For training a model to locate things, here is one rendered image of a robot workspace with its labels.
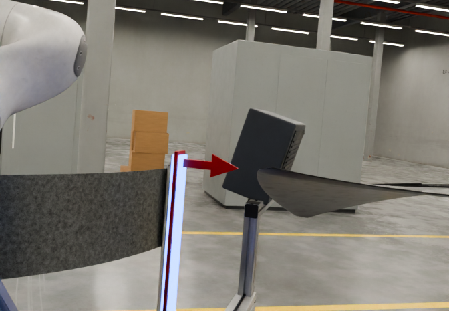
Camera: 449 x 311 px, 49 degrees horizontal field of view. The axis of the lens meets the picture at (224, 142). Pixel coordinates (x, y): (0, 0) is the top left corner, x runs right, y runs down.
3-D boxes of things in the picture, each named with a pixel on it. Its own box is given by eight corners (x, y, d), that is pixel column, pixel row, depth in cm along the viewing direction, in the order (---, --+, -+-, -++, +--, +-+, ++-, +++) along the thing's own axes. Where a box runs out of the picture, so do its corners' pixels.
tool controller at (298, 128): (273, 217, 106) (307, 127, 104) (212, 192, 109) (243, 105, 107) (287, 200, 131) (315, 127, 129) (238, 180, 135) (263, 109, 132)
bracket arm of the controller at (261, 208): (257, 219, 101) (258, 204, 101) (243, 217, 102) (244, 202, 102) (274, 202, 124) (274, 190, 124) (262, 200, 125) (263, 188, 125)
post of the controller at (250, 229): (250, 297, 102) (258, 204, 101) (236, 295, 103) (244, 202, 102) (253, 292, 105) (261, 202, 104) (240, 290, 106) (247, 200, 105)
